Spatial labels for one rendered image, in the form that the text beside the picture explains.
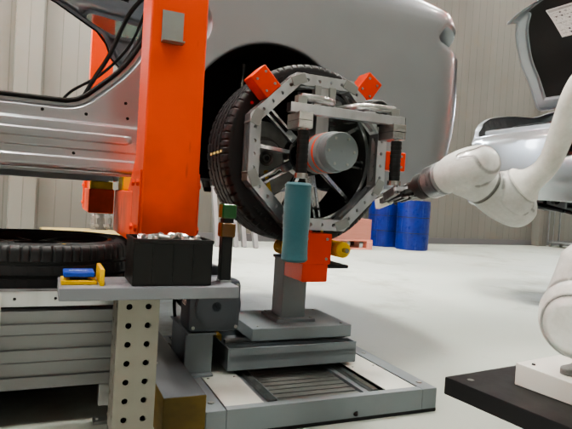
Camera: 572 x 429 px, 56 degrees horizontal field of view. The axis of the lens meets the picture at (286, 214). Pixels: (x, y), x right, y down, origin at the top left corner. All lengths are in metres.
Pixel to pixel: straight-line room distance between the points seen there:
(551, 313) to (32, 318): 1.27
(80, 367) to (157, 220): 0.47
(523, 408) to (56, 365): 1.19
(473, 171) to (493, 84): 10.97
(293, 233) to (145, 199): 0.49
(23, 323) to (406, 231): 7.64
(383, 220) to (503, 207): 7.71
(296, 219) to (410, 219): 7.14
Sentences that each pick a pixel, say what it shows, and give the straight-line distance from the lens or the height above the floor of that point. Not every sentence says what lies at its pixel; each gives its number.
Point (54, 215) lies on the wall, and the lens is 7.64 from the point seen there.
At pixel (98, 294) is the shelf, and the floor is 0.44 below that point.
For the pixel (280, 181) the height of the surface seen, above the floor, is 0.76.
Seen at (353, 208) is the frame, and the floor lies 0.67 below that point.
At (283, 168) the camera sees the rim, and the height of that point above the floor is 0.80.
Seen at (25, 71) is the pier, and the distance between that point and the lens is 7.53.
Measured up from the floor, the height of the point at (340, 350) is 0.14.
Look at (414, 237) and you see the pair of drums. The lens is 8.84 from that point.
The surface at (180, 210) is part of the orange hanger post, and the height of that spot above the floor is 0.63.
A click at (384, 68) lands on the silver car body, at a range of 2.52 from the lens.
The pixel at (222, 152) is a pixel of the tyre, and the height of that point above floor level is 0.83.
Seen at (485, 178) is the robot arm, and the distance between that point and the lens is 1.38.
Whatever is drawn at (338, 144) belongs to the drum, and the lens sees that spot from 1.77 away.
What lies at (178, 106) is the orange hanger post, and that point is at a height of 0.92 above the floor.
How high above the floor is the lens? 0.68
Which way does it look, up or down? 2 degrees down
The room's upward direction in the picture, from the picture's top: 3 degrees clockwise
